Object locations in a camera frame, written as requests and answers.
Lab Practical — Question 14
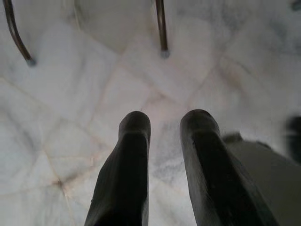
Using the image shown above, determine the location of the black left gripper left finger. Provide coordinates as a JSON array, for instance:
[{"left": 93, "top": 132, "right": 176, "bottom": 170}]
[{"left": 84, "top": 111, "right": 151, "bottom": 226}]

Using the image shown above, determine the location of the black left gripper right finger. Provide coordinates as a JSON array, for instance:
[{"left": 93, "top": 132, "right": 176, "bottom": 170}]
[{"left": 180, "top": 109, "right": 279, "bottom": 226}]

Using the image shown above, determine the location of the dark metal chair leg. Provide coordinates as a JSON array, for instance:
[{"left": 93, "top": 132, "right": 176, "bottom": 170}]
[
  {"left": 3, "top": 0, "right": 37, "bottom": 67},
  {"left": 155, "top": 0, "right": 170, "bottom": 58}
]

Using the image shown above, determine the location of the black robot foot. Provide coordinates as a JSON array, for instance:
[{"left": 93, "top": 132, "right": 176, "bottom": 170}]
[{"left": 287, "top": 116, "right": 301, "bottom": 163}]

